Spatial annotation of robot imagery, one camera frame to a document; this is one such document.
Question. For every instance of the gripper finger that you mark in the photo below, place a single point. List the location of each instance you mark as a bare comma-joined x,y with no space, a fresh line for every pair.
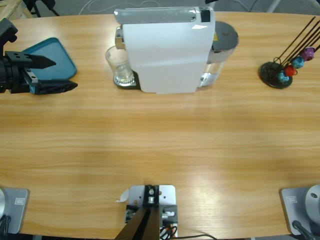
210,1

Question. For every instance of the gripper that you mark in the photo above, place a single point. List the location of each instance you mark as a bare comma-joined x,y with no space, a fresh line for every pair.
15,80

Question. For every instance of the grey coffee machine lever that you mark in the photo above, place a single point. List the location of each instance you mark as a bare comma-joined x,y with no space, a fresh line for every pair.
150,16

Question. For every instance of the clear glass cup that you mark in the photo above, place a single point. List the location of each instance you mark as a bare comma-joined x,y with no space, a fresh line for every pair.
117,60

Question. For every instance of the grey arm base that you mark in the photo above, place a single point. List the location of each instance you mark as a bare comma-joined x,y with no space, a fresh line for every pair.
292,212
17,210

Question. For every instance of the white capsule coffee machine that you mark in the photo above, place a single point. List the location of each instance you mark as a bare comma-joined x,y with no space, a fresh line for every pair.
162,55

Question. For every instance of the teal coffee capsule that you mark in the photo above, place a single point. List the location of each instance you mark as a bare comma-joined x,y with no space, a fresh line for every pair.
283,77
298,62

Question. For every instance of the red coffee capsule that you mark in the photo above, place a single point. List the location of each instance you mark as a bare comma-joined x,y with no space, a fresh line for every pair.
290,70

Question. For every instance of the purple coffee capsule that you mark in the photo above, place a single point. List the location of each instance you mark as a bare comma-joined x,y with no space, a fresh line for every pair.
307,53

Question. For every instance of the teal square tray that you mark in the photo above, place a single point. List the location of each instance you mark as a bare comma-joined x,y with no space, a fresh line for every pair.
62,67

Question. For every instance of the clear water tank grey lid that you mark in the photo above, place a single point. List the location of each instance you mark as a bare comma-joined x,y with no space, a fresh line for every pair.
225,35

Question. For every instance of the black stand legs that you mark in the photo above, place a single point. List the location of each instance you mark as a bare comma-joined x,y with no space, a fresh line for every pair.
51,5

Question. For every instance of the wooden crate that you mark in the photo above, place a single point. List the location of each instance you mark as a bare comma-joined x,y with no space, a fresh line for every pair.
12,8

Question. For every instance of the black capsule holder stand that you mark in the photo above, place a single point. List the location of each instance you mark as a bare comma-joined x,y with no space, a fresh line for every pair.
268,72

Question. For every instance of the white tape piece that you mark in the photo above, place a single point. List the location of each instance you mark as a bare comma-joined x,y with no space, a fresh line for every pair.
123,196

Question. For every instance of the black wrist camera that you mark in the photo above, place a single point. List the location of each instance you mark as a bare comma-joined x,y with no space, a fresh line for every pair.
7,30

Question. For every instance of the white mount block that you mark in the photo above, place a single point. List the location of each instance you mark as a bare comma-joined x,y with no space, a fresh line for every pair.
166,197

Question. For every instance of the black camera post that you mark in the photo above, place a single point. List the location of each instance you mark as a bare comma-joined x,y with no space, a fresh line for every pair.
145,225

